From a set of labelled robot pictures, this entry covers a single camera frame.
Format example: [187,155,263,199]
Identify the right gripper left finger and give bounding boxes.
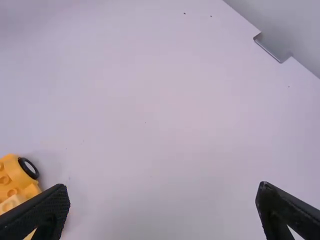
[0,183,71,240]

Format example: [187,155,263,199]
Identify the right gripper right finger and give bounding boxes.
[255,180,320,240]

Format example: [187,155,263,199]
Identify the yellow toy car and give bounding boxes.
[0,153,43,240]

